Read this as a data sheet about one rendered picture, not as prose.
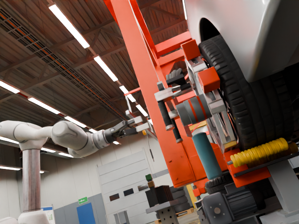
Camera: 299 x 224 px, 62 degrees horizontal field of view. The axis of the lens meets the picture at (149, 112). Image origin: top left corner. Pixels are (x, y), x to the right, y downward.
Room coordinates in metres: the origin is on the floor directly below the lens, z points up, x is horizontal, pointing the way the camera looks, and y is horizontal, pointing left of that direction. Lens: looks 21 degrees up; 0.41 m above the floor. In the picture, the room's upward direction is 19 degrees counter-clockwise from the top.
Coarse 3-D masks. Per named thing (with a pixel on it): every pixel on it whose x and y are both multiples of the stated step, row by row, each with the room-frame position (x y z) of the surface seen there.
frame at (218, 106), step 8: (192, 64) 1.07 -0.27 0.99; (200, 64) 1.03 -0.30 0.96; (208, 96) 1.04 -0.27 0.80; (216, 96) 1.03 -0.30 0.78; (208, 104) 1.04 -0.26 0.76; (216, 104) 1.03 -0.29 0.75; (224, 104) 1.04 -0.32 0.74; (216, 112) 1.05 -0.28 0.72; (224, 112) 1.06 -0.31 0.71; (208, 120) 1.53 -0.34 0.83; (216, 120) 1.08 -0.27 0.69; (224, 120) 1.11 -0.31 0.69; (216, 128) 1.53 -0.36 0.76; (216, 136) 1.48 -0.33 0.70; (224, 136) 1.15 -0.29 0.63; (232, 136) 1.15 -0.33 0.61; (224, 144) 1.18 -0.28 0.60; (232, 144) 1.18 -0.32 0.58; (224, 152) 1.33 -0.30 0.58
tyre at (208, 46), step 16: (208, 48) 1.01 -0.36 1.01; (224, 48) 0.98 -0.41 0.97; (224, 64) 0.96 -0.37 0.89; (224, 80) 0.97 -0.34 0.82; (240, 80) 0.96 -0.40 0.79; (256, 80) 0.96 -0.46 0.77; (272, 80) 0.96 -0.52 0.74; (240, 96) 0.98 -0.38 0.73; (256, 96) 0.98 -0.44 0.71; (272, 96) 0.99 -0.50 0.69; (288, 96) 0.99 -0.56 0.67; (240, 112) 1.01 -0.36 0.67; (256, 112) 1.02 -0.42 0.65; (272, 112) 1.03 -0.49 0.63; (288, 112) 1.04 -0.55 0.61; (224, 128) 1.55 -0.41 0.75; (240, 128) 1.07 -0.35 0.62; (256, 128) 1.07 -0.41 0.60; (272, 128) 1.09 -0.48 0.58; (288, 128) 1.11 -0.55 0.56; (240, 144) 1.25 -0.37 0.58; (256, 144) 1.17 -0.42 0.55
